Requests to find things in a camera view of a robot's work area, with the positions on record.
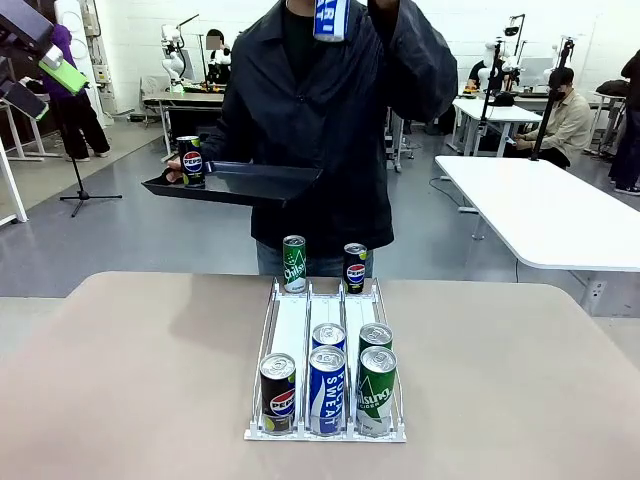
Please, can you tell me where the person in dark clothes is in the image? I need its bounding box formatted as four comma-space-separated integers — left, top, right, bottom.
608, 48, 640, 197

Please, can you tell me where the small white desk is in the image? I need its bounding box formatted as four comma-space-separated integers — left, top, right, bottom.
451, 97, 545, 157

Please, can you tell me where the white desk with clutter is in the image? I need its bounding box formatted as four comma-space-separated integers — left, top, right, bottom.
0, 97, 51, 162

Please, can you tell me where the white wire can rack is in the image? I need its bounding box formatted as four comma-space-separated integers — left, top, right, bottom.
243, 276, 409, 444

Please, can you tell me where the black tripod stand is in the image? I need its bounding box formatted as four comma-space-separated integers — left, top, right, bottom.
58, 107, 124, 218

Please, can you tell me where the green Chilsung cider can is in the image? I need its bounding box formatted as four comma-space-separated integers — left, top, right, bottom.
356, 345, 398, 436
358, 322, 394, 354

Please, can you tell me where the person in dark jacket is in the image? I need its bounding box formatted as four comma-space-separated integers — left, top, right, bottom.
197, 0, 459, 278

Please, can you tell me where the seated person in beige shirt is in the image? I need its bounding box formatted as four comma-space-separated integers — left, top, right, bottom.
516, 67, 595, 170

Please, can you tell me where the blue Pocari Sweat display can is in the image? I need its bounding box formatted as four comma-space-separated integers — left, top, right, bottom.
312, 0, 349, 43

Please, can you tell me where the person's right hand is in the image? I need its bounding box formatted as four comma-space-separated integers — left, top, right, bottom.
162, 159, 188, 184

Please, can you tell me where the white workbench desk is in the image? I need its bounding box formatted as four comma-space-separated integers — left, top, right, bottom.
142, 88, 227, 162

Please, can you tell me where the person's left forearm dark sleeve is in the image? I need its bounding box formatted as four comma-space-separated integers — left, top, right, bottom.
367, 0, 459, 122

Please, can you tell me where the person with blurred face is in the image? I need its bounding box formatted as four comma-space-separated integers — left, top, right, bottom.
203, 28, 235, 87

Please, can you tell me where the white tower air conditioner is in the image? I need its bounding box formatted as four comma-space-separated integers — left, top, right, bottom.
53, 0, 110, 132

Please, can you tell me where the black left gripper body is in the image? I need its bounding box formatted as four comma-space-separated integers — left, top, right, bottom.
0, 0, 55, 52

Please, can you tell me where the green Chilsung display can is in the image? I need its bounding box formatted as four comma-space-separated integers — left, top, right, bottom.
282, 234, 307, 294

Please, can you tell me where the black serving tray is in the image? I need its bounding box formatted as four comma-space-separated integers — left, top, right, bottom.
140, 159, 324, 209

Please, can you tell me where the person's right forearm dark sleeve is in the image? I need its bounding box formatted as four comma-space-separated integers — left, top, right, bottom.
197, 124, 244, 170

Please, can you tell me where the black Pepsi display can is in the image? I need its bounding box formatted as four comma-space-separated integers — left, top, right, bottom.
343, 242, 369, 295

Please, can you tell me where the black camera pole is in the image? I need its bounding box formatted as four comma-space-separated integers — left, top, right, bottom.
529, 38, 577, 162

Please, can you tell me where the large white table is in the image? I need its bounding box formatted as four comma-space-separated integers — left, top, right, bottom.
433, 155, 640, 274

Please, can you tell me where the person in purple hoodie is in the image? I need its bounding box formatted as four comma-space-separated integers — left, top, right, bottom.
39, 23, 112, 163

